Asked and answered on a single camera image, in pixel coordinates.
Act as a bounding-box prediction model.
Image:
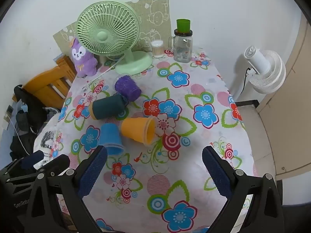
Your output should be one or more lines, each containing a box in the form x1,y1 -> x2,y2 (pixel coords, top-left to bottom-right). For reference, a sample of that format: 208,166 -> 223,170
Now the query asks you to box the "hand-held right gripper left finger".
24,145 -> 108,233

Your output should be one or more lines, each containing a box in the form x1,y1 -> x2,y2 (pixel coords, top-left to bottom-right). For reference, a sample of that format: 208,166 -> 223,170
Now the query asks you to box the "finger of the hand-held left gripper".
40,154 -> 71,175
19,150 -> 45,169

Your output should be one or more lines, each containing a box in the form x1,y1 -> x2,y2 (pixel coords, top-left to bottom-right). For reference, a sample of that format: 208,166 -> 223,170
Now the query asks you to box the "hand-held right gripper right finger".
202,146 -> 285,233

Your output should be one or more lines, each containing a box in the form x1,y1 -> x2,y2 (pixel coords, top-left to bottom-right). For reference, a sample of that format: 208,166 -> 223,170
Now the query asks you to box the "orange plastic cup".
121,116 -> 158,146

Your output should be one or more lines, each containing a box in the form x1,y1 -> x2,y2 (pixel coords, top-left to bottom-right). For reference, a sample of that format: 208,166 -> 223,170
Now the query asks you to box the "blue plastic cup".
100,123 -> 125,156

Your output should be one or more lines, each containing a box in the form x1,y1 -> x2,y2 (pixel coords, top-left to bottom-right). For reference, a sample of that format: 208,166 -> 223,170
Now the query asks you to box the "dark teal plastic cup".
89,94 -> 130,120

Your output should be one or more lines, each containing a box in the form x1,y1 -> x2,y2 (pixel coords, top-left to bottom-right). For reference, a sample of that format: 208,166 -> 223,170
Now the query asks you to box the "purple plastic cup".
114,74 -> 142,102

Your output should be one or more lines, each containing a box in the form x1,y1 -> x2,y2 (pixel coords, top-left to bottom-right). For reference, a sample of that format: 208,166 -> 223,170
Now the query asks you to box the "green plastic cup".
176,19 -> 191,32

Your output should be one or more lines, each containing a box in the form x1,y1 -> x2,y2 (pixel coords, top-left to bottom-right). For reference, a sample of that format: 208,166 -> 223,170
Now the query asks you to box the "white printed cloth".
34,123 -> 64,168

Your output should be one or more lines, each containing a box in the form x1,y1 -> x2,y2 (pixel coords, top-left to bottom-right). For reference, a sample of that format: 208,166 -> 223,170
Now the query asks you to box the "floral tablecloth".
34,51 -> 258,233

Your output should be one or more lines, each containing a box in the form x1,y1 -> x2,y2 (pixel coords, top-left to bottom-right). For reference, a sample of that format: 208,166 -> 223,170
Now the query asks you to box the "pile of dark clothes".
10,85 -> 61,161

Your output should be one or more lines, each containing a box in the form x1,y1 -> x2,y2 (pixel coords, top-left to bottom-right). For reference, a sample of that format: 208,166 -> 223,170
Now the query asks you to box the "wooden chair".
12,55 -> 78,110

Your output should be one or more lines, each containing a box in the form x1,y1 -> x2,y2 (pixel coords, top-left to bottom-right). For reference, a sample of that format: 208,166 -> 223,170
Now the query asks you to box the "purple plush toy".
69,37 -> 98,78

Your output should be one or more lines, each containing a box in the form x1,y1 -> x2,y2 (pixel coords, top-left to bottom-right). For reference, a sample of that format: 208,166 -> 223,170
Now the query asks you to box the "white standing fan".
230,45 -> 287,102

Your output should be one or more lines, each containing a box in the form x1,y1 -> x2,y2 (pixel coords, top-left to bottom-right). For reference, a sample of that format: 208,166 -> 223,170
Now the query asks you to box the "green desk fan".
76,1 -> 155,75

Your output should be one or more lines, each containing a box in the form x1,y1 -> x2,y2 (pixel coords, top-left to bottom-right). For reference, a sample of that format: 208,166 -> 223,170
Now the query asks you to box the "cotton swab container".
151,40 -> 165,59

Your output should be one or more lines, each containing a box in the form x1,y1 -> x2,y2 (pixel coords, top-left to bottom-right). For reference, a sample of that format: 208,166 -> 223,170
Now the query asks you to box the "cartoon printed beige panel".
53,0 -> 170,59

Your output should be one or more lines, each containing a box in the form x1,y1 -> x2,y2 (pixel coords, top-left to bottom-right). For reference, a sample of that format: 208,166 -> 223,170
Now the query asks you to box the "white charging cable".
5,116 -> 32,155

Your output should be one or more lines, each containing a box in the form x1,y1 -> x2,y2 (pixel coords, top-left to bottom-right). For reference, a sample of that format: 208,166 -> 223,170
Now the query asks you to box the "white desk fan cable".
84,57 -> 127,88

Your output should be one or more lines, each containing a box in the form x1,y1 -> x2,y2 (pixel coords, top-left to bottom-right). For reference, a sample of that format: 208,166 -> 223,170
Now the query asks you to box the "glass jar with handle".
169,29 -> 193,63

